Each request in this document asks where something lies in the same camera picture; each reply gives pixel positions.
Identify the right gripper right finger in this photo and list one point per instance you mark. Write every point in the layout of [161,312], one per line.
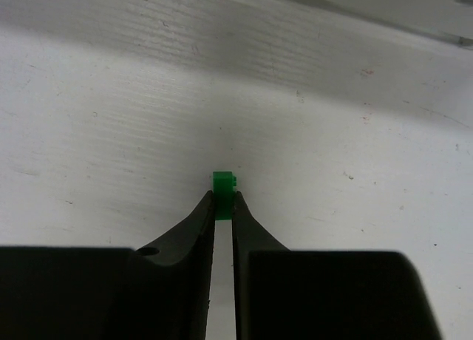
[285,294]

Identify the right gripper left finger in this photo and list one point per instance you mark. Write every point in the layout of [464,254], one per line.
[158,291]

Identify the small green lego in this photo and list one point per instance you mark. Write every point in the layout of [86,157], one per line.
[224,189]

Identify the white double bin container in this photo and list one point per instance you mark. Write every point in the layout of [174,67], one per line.
[445,20]

